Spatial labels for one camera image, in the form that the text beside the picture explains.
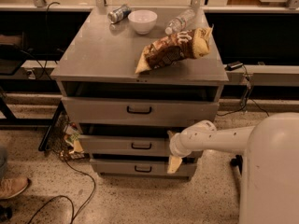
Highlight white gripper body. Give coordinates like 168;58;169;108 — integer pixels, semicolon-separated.
169;120;217;158

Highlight grey drawer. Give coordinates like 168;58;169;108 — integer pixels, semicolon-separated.
90;159;197;177
62;97;219;127
79;135;170;157

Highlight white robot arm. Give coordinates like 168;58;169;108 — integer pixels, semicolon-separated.
167;113;299;224

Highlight grey drawer cabinet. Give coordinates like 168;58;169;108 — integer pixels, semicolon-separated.
50;6;230;181

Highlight black metal stand leg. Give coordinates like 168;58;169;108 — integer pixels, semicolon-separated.
230;155;243;173

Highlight brown yellow chip bag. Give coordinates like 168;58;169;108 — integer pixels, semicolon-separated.
135;27;213;74

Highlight black power adapter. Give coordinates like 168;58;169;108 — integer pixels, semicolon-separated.
225;61;243;71

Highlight snack packages in basket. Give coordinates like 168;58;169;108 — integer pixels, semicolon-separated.
60;123;85;160

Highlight clear plastic water bottle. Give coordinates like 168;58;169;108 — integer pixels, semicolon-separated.
164;9;195;35

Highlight white bowl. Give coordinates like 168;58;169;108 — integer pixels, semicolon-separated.
128;10;158;35

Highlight silver soda can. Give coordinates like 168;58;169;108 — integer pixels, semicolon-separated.
107;5;132;24

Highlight tan shoe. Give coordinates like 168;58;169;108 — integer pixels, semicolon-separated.
0;177;30;200

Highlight black wire basket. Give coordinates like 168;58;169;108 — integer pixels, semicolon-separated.
38;103;69;157

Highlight black floor cable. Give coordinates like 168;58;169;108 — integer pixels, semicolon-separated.
26;158;97;224

